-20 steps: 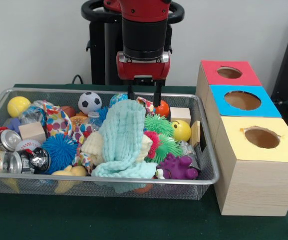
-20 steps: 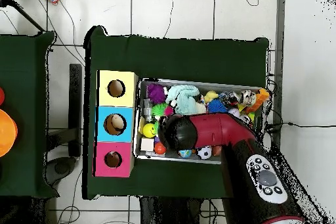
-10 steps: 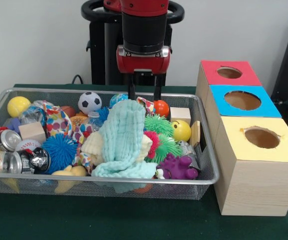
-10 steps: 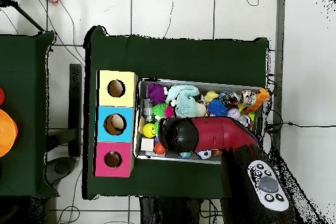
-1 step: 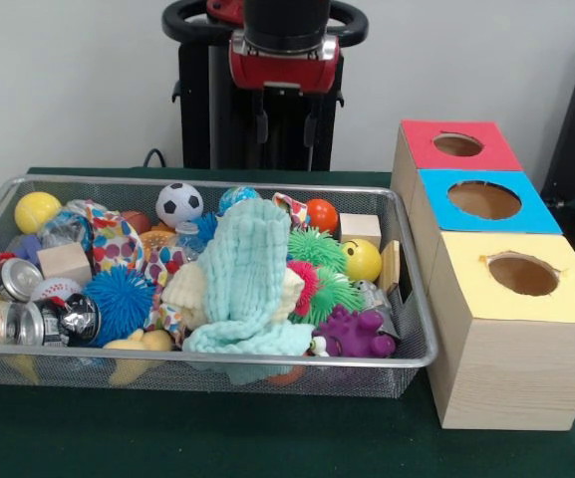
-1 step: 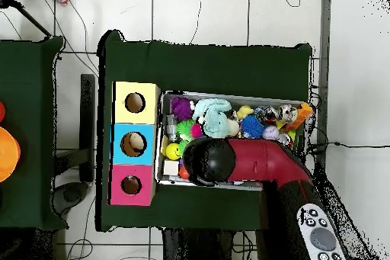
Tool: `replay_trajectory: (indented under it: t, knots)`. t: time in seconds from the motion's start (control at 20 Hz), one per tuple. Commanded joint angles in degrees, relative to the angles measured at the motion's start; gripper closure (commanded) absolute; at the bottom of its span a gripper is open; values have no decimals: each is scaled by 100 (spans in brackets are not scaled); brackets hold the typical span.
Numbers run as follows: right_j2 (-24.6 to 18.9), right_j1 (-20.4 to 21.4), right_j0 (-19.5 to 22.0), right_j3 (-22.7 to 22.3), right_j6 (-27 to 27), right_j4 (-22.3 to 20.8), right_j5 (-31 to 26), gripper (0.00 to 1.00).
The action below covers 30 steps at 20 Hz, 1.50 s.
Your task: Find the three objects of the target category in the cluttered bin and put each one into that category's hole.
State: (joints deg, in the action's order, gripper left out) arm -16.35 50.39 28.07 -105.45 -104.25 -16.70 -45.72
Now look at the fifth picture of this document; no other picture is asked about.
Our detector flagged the metal mesh bin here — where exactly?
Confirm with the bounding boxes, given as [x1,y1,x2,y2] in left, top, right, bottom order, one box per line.
[0,173,440,398]

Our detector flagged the cream fleece cloth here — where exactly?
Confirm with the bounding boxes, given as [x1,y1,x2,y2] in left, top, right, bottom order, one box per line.
[160,262,306,330]

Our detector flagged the black and white soccer ball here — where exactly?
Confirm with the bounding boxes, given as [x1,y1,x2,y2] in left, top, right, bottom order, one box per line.
[154,181,204,224]

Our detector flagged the purple spiky monster toy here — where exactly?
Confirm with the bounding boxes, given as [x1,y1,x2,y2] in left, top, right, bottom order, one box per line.
[310,304,397,359]

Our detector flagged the wooden three-hole box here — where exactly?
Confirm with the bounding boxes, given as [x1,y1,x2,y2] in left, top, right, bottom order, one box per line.
[390,119,575,432]

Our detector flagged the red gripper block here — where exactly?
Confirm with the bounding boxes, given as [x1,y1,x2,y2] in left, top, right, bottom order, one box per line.
[228,33,343,148]

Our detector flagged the green spiky ball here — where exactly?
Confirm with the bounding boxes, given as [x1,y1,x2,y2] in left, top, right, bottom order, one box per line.
[286,227,348,273]

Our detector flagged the mint green muslin cloth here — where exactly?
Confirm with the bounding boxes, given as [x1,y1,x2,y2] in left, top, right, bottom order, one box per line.
[182,201,314,387]

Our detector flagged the black power cable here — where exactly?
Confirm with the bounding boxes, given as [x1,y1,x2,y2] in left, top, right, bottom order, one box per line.
[143,147,169,170]

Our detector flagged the yellow tennis ball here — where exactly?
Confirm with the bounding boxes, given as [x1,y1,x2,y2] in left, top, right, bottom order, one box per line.
[13,191,63,235]

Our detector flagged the dark green table cloth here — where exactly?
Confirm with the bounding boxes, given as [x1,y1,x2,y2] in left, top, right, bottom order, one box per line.
[0,166,575,478]

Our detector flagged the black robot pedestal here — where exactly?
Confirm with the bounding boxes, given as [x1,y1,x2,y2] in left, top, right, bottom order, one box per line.
[161,0,371,173]

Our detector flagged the yellow duck plush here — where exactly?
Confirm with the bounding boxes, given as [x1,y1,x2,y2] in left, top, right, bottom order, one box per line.
[102,328,174,388]

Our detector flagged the white baseball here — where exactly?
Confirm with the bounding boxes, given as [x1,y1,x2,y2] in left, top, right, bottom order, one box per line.
[30,276,83,303]

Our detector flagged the large blue spiky ball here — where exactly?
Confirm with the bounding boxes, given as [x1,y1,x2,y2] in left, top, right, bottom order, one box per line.
[84,264,157,348]

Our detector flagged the orange-red smooth ball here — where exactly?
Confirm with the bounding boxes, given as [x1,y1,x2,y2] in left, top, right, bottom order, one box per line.
[305,197,340,233]

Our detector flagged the yellow smiley ball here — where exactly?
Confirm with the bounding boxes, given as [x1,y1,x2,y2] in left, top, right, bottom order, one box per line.
[340,237,383,281]

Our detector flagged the pink spiky ball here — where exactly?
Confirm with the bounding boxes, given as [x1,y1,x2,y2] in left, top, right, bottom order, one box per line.
[286,261,321,318]

